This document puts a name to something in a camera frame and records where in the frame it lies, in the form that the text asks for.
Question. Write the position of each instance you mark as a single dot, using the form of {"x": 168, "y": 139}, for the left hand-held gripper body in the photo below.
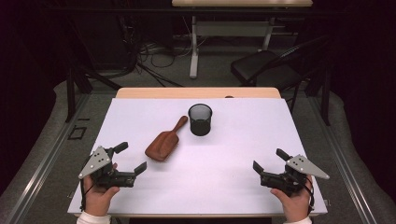
{"x": 95, "y": 163}

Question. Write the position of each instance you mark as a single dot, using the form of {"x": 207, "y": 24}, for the black metal stand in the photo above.
{"x": 70, "y": 93}
{"x": 325, "y": 93}

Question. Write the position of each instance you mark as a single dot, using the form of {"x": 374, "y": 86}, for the black folding chair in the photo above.
{"x": 264, "y": 70}

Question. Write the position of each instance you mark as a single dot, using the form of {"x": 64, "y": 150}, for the light wooden table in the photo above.
{"x": 186, "y": 92}

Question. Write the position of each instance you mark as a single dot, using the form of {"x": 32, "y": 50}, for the black mesh pen cup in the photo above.
{"x": 200, "y": 126}

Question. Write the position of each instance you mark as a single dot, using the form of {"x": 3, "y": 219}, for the metal floor rail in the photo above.
{"x": 342, "y": 158}
{"x": 46, "y": 158}

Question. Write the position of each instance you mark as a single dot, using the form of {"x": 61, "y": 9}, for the brown wooden hairbrush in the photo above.
{"x": 162, "y": 144}

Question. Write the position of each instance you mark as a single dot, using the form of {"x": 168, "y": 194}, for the person's right hand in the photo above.
{"x": 295, "y": 205}

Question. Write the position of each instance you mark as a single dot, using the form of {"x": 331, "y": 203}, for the person's left hand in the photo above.
{"x": 98, "y": 200}

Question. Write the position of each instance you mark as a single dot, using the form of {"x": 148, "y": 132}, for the white-legged wooden desk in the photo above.
{"x": 230, "y": 28}

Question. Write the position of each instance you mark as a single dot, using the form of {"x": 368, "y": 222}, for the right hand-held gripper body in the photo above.
{"x": 302, "y": 165}

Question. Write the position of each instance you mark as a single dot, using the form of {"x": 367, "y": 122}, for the white table cover sheet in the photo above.
{"x": 202, "y": 180}

